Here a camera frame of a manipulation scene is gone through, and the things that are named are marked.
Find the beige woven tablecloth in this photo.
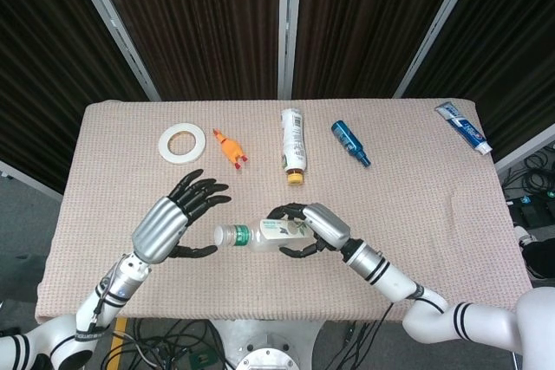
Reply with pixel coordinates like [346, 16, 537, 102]
[34, 99, 533, 324]

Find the yellow rubber chicken toy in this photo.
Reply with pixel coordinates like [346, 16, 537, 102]
[212, 127, 251, 171]

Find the black cable bundle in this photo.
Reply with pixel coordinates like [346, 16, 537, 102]
[505, 148, 555, 213]
[110, 317, 235, 370]
[336, 321, 394, 370]

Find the white tape roll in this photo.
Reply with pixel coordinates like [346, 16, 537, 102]
[158, 122, 207, 166]

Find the blue and white toothpaste tube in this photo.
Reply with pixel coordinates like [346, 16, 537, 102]
[434, 101, 493, 157]

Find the white screen frame post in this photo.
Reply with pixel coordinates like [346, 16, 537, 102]
[64, 0, 161, 102]
[493, 123, 555, 176]
[277, 0, 304, 101]
[0, 159, 64, 203]
[392, 0, 482, 99]

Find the transparent bottle with green label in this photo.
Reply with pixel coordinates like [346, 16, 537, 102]
[213, 217, 320, 255]

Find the dark brown screen panel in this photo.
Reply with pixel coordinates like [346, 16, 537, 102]
[88, 0, 283, 101]
[402, 0, 555, 163]
[0, 0, 151, 193]
[292, 0, 469, 101]

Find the black rounded object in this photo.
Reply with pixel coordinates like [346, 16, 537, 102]
[519, 237, 555, 279]

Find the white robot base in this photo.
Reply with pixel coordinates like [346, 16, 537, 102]
[212, 320, 324, 370]

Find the blue spray bottle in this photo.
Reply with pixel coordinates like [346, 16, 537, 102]
[330, 120, 372, 168]

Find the white bottle with yellow cap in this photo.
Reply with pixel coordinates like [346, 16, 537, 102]
[280, 108, 308, 186]

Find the right silver and black robot hand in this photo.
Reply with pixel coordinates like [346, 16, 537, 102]
[266, 202, 351, 258]

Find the translucent white bottle cap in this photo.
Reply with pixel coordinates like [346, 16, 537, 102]
[213, 224, 236, 249]

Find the left silver and black robot hand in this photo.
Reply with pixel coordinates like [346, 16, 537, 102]
[131, 169, 232, 265]

